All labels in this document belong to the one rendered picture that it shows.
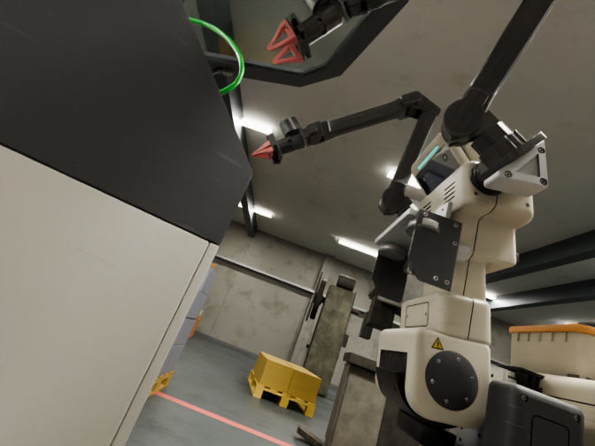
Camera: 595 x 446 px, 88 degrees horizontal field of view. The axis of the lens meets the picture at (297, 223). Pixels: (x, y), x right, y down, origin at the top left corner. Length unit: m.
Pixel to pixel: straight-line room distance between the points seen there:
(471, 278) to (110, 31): 0.88
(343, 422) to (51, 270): 2.68
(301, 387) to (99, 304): 3.84
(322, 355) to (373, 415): 3.80
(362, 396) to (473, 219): 2.33
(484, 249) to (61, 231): 0.83
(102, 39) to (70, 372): 0.53
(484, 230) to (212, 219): 0.63
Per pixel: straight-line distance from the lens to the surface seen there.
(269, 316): 9.98
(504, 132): 0.78
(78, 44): 0.70
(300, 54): 0.96
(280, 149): 1.16
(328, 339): 6.71
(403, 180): 1.14
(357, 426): 3.02
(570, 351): 0.92
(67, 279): 0.57
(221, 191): 0.59
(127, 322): 0.56
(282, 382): 4.23
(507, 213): 0.86
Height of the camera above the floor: 0.68
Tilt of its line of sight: 20 degrees up
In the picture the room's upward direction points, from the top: 21 degrees clockwise
